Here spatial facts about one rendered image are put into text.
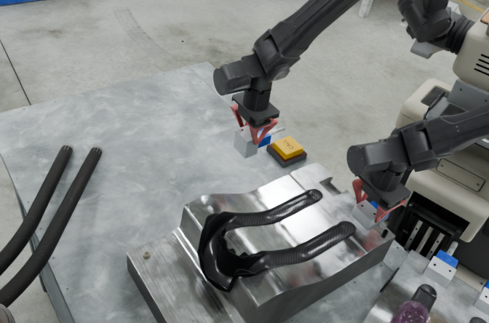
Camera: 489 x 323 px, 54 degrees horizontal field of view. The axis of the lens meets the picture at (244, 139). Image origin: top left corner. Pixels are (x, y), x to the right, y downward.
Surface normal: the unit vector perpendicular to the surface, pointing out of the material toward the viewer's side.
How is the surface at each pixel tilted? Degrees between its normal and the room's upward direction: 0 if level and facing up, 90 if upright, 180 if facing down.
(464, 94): 90
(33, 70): 0
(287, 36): 71
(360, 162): 88
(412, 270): 0
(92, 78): 0
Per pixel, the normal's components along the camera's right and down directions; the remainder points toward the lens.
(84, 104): 0.12, -0.75
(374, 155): 0.25, -0.25
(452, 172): -0.63, 0.55
